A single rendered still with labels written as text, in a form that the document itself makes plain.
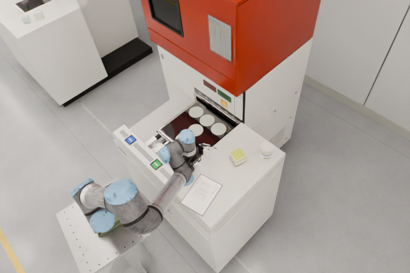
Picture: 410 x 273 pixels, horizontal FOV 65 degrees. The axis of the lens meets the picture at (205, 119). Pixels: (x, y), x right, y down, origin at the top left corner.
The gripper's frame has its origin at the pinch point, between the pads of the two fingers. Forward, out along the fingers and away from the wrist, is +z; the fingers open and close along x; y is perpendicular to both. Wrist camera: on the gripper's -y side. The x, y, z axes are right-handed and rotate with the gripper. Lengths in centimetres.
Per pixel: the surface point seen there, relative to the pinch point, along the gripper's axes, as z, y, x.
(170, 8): -58, 44, 57
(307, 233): 95, 59, -64
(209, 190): 0.6, 0.7, -16.3
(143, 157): 3.8, -11.4, 28.0
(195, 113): 10, 37, 34
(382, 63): 31, 197, -27
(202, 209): 0.4, -9.6, -21.7
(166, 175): 3.2, -9.8, 8.6
